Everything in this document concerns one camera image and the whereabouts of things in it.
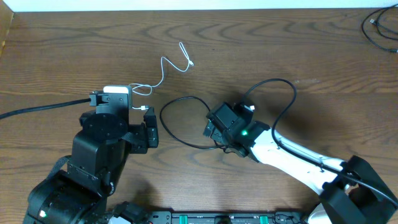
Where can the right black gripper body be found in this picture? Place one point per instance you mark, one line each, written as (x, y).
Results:
(216, 136)

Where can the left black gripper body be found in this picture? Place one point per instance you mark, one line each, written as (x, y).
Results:
(138, 138)

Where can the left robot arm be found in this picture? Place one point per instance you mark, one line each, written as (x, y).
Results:
(78, 186)

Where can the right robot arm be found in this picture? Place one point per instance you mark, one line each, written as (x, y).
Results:
(349, 191)

